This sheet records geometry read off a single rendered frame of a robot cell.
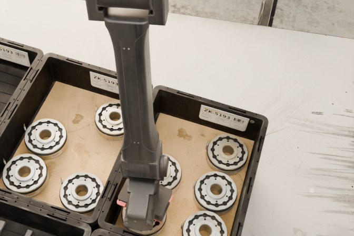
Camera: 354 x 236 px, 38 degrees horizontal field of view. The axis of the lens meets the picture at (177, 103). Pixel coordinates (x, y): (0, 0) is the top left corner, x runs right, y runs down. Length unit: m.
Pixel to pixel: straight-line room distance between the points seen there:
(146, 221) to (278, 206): 0.55
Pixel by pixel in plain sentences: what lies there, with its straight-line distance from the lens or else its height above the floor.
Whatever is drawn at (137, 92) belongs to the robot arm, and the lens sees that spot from 0.80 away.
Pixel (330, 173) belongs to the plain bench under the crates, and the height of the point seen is 0.70.
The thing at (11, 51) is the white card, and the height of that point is 0.90.
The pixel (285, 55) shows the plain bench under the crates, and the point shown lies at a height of 0.70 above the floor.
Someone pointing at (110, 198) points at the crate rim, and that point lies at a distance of 1.16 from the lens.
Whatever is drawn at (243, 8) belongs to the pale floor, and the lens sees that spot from 2.87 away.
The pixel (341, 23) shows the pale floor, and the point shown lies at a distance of 2.96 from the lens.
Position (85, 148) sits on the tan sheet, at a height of 0.83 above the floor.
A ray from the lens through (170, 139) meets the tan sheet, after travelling 1.33.
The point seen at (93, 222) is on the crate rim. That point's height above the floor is 0.93.
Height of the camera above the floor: 1.98
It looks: 55 degrees down
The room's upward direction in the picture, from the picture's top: 8 degrees clockwise
